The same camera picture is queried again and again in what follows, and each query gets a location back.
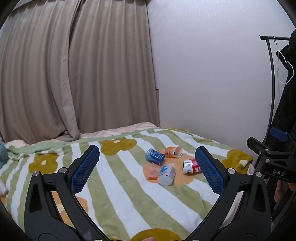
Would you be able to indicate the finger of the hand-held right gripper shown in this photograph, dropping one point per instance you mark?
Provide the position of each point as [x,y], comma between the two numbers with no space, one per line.
[278,134]

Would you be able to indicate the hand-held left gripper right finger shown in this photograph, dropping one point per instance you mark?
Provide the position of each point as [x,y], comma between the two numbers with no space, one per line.
[209,170]

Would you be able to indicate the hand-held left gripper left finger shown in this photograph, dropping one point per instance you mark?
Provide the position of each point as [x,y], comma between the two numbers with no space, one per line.
[86,166]

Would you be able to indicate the red and white cup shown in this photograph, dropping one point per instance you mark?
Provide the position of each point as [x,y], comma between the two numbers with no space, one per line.
[191,166]

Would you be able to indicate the orange printed cup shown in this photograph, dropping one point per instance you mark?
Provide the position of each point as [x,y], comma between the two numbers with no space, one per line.
[172,152]

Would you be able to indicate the grey cup with blue label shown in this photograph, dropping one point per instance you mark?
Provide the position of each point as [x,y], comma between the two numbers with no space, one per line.
[167,175]

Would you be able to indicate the blue printed cup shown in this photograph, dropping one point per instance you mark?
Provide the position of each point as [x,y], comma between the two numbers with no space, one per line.
[154,156]

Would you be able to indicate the person's right hand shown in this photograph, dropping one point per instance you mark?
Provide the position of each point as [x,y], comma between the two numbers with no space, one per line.
[281,190]

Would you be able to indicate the black hanging garment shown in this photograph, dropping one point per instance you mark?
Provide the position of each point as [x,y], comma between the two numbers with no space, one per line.
[288,104]

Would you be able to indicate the green striped flower blanket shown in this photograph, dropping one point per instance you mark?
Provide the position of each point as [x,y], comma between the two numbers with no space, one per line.
[120,190]

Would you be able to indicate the black clothes rack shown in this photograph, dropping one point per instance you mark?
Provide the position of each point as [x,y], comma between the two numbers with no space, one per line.
[272,76]

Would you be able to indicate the teal plush toy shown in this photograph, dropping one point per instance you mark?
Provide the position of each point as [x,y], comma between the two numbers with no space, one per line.
[2,154]

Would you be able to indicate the small white object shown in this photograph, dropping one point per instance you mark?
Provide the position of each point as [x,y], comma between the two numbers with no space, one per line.
[3,188]

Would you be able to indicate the beige curtain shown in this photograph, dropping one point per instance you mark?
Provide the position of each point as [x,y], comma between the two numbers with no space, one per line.
[69,69]

